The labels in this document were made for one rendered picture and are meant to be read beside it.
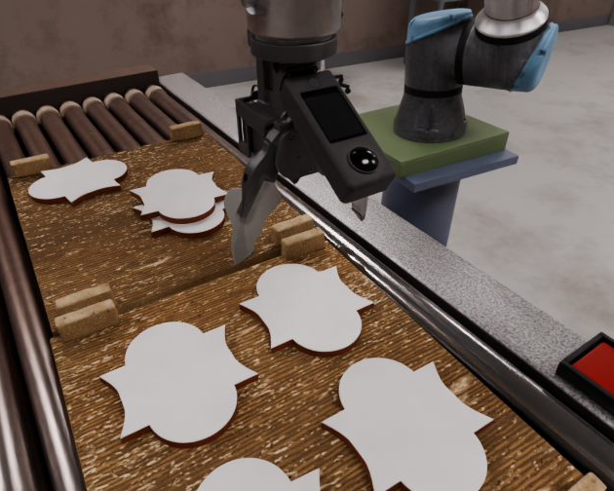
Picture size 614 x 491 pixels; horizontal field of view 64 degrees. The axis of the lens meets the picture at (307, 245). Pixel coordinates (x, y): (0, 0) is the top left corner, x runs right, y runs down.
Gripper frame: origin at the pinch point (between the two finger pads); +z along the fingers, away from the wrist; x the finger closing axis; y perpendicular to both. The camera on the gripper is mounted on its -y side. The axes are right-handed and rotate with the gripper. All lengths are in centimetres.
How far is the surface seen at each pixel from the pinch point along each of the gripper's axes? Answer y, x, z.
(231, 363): -3.6, 10.9, 8.0
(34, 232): 32.6, 24.3, 9.0
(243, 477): -14.6, 14.8, 7.9
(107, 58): 350, -45, 71
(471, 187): 118, -176, 103
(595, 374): -22.4, -20.2, 9.7
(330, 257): 6.5, -7.6, 9.0
